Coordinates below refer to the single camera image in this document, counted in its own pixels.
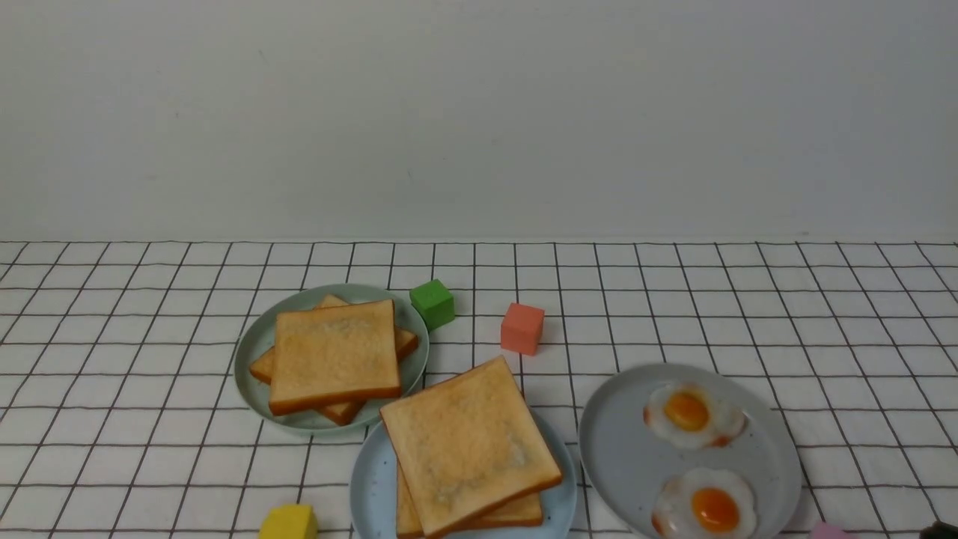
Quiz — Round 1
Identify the toast slice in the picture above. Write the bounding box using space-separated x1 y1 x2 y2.
379 357 564 538
268 298 403 415
235 285 429 432
394 465 545 538

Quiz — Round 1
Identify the pink block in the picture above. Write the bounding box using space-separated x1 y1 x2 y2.
808 522 858 539

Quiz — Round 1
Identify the salmon red cube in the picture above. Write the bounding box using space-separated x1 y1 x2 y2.
500 302 546 356

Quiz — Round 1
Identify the rear fried egg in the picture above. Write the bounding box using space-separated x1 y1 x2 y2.
643 382 747 451

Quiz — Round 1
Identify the front fried egg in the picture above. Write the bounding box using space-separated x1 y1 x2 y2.
651 467 757 538

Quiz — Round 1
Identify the light blue plate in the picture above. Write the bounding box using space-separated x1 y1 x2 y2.
349 409 579 538

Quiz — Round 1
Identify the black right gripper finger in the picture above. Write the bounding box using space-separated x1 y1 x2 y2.
919 523 958 539

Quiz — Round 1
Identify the yellow block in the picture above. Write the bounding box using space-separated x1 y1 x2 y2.
257 504 318 539

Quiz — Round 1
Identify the checkered tablecloth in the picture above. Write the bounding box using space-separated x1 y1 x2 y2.
1 240 957 538

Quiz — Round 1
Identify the grey plate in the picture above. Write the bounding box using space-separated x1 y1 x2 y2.
579 364 803 538

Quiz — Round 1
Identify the green cube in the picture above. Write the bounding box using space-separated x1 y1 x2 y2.
409 279 456 333

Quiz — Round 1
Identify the green plate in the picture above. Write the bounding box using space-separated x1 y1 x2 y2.
233 283 430 436

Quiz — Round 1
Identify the fried egg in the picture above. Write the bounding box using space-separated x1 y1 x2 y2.
651 467 757 538
643 382 747 451

